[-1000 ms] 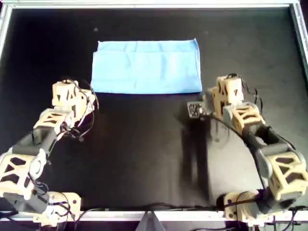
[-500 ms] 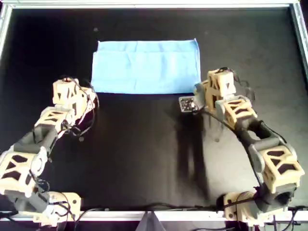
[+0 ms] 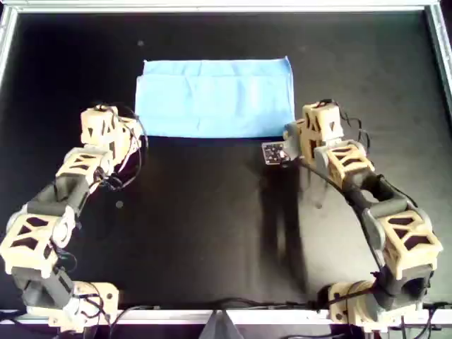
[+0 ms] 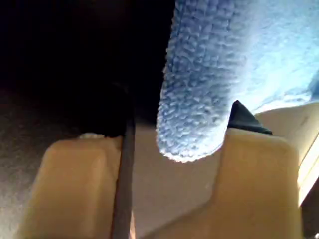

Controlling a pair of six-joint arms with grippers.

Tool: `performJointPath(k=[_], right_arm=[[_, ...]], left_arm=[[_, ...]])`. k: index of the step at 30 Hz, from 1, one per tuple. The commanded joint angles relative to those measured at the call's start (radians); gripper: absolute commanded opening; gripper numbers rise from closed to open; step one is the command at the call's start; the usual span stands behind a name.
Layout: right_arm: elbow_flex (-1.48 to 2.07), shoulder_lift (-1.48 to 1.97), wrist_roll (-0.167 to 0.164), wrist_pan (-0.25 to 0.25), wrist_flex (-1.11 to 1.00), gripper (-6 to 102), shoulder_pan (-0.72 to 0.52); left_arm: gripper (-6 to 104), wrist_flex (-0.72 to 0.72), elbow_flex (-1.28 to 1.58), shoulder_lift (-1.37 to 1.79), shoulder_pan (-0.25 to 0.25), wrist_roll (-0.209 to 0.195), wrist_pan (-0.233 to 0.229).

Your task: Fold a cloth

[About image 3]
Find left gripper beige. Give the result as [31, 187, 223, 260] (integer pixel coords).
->
[80, 105, 143, 165]

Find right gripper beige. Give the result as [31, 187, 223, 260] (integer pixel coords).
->
[298, 101, 345, 165]

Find blue microfiber cloth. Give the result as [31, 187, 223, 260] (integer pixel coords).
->
[135, 55, 296, 139]

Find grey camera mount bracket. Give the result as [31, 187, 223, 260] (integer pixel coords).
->
[283, 121, 304, 162]

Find right arm black wires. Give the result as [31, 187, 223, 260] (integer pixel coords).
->
[338, 111, 371, 153]

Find black camera cable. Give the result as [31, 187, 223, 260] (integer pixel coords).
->
[298, 158, 389, 283]

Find small camera circuit board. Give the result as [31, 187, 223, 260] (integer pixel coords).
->
[261, 141, 291, 166]

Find aluminium table frame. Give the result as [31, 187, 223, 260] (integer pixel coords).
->
[0, 0, 452, 326]

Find black cable along frame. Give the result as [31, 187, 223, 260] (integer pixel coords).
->
[119, 297, 319, 314]

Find grey triangular camera stand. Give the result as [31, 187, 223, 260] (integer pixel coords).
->
[199, 309, 244, 339]

